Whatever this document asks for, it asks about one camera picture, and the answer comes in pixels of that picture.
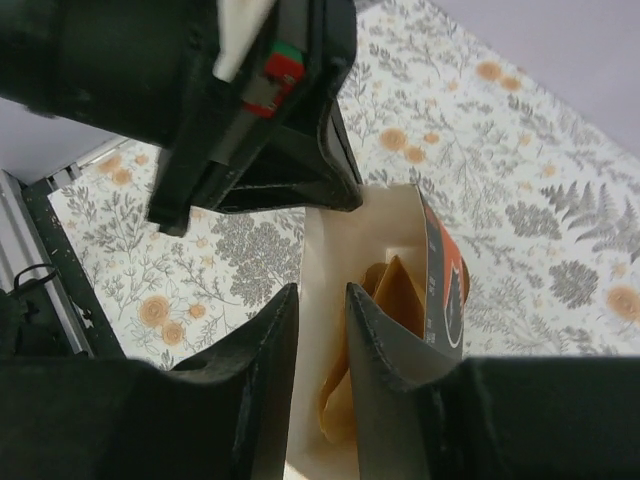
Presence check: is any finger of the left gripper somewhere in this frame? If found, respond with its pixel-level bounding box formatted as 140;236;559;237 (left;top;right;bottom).
214;100;363;213

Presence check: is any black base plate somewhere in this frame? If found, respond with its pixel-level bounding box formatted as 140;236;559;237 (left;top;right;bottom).
22;179;124;359

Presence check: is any orange coffee filter box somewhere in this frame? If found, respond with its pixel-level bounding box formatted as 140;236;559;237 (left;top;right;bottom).
287;185;469;479

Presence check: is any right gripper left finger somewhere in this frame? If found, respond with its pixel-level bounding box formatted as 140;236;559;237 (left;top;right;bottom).
1;284;299;479

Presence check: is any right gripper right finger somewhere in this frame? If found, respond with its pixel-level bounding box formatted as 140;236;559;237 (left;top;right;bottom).
346;284;639;479

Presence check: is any brown paper coffee filter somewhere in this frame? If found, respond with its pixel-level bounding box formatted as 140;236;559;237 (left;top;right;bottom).
315;254;426;445

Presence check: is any floral patterned table mat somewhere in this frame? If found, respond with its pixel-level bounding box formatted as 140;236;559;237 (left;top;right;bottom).
49;1;639;368

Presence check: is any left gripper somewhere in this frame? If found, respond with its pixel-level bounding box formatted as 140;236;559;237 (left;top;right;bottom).
1;1;356;237

